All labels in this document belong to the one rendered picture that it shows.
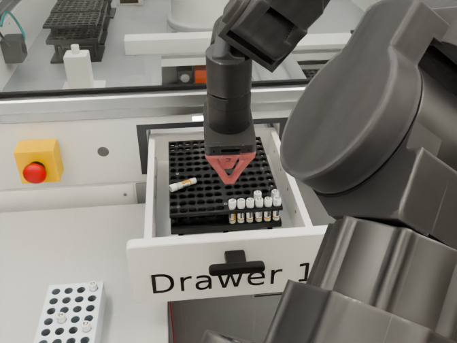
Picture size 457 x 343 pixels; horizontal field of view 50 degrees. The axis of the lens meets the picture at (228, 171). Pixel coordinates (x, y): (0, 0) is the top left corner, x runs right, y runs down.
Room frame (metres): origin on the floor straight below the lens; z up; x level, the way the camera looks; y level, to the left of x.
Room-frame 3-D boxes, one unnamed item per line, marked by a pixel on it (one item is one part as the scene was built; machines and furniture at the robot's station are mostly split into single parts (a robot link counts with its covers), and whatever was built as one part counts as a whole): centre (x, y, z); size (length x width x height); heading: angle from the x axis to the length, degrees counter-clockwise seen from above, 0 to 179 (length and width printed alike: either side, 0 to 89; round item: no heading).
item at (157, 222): (0.72, 0.02, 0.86); 0.40 x 0.26 x 0.06; 6
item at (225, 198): (0.71, 0.01, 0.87); 0.22 x 0.18 x 0.06; 6
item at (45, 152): (0.77, 0.35, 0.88); 0.07 x 0.05 x 0.07; 96
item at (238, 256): (0.48, -0.01, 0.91); 0.07 x 0.04 x 0.01; 96
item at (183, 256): (0.51, -0.01, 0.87); 0.29 x 0.02 x 0.11; 96
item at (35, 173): (0.74, 0.35, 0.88); 0.04 x 0.03 x 0.04; 96
